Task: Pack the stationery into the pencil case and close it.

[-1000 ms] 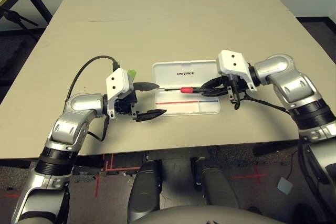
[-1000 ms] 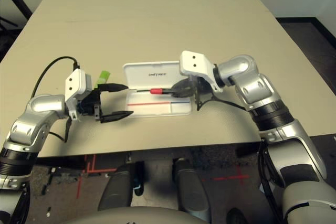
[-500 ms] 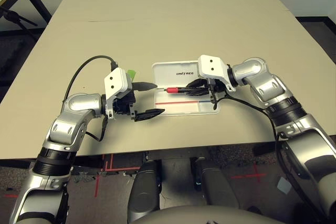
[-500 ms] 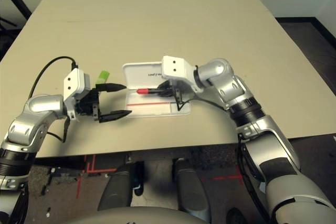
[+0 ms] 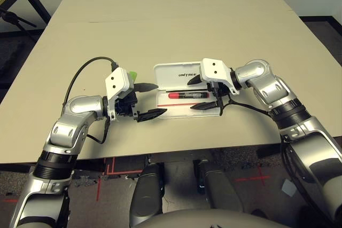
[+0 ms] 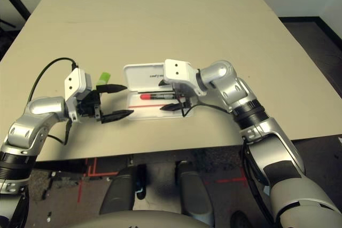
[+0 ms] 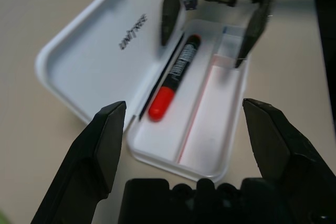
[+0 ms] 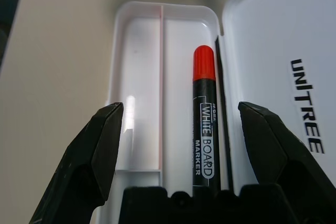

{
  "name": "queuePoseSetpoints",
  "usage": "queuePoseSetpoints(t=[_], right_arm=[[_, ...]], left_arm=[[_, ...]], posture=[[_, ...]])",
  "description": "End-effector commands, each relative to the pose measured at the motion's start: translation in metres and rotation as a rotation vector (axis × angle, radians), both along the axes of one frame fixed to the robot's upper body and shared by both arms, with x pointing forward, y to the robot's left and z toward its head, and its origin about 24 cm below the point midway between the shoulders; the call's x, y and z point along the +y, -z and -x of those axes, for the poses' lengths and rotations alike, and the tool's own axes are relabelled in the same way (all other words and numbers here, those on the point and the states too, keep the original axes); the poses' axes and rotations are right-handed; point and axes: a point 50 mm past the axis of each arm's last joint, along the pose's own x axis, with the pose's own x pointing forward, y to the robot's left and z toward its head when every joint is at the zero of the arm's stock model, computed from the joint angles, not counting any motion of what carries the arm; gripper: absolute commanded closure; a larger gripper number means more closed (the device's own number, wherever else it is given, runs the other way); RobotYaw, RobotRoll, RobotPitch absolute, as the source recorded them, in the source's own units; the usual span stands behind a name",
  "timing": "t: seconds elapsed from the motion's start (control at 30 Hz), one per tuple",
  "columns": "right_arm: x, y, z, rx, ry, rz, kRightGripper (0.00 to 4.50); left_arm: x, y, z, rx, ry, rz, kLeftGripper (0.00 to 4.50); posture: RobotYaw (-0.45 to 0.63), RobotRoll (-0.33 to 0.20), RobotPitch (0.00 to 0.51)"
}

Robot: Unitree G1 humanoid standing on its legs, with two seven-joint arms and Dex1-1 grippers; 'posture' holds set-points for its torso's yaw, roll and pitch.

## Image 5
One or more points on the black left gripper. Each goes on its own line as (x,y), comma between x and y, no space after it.
(127,106)

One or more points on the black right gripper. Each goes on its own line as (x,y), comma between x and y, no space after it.
(220,92)

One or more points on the red black whiteboard marker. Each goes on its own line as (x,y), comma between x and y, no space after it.
(187,95)

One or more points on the green white eraser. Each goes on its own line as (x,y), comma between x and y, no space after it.
(133,76)

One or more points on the white plastic pencil case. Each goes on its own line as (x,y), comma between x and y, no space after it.
(171,78)

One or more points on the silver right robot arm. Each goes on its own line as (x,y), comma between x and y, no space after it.
(267,86)

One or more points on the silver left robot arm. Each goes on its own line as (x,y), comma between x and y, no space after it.
(80,105)

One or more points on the grey robot left leg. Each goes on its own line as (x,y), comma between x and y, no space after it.
(147,193)

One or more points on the grey robot leg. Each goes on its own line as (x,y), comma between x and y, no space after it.
(219,188)
(147,193)

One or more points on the grey robot right leg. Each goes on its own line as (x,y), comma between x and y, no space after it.
(219,188)

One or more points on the red floor tape cross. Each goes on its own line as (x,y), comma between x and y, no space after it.
(260,177)

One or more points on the beige robot torso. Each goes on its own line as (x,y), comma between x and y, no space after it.
(213,220)

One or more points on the grey square floor pad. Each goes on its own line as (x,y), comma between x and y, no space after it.
(288,188)

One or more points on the black shoe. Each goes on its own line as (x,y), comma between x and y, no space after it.
(259,214)

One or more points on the black tripod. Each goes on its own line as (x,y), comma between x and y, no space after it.
(12,17)

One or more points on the red floor tape strip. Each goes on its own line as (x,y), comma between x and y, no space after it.
(9,200)

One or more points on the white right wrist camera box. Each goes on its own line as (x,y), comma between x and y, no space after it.
(213,69)

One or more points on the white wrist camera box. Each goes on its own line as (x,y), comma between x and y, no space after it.
(213,69)
(117,81)

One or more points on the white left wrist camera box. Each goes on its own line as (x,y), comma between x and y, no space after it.
(117,81)

